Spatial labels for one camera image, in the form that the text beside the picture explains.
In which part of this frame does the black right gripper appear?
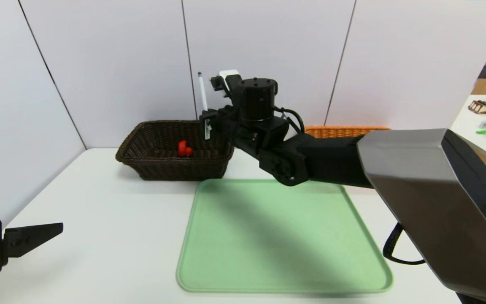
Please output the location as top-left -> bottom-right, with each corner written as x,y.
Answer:
199,110 -> 221,141

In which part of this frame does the white pen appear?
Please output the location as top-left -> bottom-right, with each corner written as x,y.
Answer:
197,71 -> 209,112

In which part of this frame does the dark brown wicker basket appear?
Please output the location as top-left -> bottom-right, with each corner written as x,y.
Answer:
115,120 -> 235,181

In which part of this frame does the orange wicker basket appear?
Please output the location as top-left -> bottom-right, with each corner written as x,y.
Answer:
305,126 -> 392,139

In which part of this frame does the light green plastic tray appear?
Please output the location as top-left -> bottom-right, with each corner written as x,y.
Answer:
176,179 -> 394,294

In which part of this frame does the white side table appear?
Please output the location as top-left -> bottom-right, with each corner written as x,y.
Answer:
450,94 -> 486,166

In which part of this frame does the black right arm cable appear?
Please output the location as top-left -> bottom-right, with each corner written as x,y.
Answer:
273,106 -> 306,135

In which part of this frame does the black corrugated hose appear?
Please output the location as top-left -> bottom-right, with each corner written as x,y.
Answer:
383,223 -> 426,266

